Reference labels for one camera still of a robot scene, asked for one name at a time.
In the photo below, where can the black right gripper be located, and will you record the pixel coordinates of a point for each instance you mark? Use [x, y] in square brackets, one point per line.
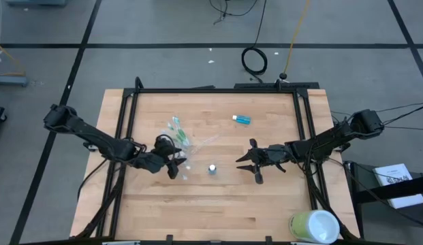
[274, 154]

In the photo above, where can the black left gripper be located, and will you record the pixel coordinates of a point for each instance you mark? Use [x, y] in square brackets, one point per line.
[153, 161]

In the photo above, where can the teal mouthwash bottle white cap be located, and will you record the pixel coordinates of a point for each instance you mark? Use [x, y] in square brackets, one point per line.
[243, 119]
[212, 169]

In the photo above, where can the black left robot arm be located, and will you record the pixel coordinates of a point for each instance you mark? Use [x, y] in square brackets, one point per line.
[88, 131]

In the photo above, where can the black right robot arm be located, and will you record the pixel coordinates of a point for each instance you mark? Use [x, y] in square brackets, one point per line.
[333, 137]

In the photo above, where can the clear acrylic organizer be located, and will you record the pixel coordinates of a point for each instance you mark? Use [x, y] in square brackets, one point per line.
[192, 149]

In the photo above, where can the clear plastic film strip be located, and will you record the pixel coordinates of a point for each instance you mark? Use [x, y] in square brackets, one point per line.
[207, 141]

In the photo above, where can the green white wipes canister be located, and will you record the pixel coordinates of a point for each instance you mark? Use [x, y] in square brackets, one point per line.
[315, 226]

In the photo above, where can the black power strip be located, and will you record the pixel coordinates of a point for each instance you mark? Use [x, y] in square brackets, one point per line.
[299, 85]

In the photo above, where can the silver aluminium extrusion piece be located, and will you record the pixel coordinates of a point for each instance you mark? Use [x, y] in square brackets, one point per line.
[121, 243]

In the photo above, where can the black side stand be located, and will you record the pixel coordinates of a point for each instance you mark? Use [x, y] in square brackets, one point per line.
[381, 194]

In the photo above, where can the white booklet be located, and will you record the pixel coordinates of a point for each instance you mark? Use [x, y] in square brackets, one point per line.
[391, 177]

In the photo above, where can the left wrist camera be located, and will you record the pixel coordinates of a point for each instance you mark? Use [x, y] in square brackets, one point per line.
[163, 145]

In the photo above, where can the black aluminium table frame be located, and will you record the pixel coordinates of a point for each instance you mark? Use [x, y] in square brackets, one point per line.
[211, 90]

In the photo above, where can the black frame bracket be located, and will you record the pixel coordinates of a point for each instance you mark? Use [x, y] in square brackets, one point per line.
[169, 238]
[269, 239]

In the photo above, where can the grey floor base plate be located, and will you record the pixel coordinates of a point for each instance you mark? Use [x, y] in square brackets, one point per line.
[10, 80]

